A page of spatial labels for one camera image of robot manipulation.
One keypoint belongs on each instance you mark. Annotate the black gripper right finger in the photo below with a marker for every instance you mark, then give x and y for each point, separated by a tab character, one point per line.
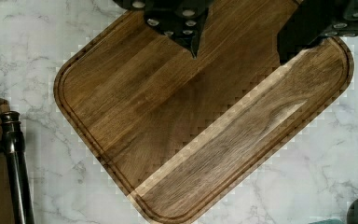
313	22

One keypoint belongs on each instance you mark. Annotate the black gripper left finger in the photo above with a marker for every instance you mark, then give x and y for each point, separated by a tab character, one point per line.
182	21

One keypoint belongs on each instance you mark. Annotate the black drawer handle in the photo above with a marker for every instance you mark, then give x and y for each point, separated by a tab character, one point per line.
12	145

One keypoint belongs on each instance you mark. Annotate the wooden cutting board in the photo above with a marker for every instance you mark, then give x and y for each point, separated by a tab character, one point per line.
176	132

